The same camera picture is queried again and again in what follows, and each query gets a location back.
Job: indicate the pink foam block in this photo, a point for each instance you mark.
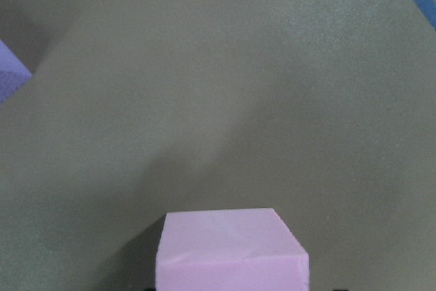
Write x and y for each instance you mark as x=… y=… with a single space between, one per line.
x=234 y=249

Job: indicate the purple foam block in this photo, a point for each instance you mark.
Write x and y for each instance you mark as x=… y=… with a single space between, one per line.
x=14 y=74

